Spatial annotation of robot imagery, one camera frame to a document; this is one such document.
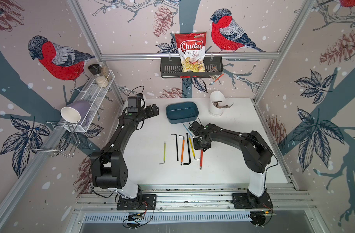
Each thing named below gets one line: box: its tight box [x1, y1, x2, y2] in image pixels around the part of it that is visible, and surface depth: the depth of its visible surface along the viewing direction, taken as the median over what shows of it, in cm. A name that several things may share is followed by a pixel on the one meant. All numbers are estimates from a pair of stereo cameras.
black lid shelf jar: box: [87, 63, 109, 88], surface depth 83 cm
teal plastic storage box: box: [165, 101, 200, 124], surface depth 113 cm
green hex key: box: [159, 140, 167, 165], surface depth 94 cm
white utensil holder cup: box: [209, 90, 226, 117], surface depth 106 cm
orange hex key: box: [178, 134, 185, 166], surface depth 94 cm
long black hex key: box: [183, 132, 192, 166], surface depth 93 cm
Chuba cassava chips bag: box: [174, 31, 208, 73], surface depth 84 cm
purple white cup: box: [60, 100, 91, 124], surface depth 64 cm
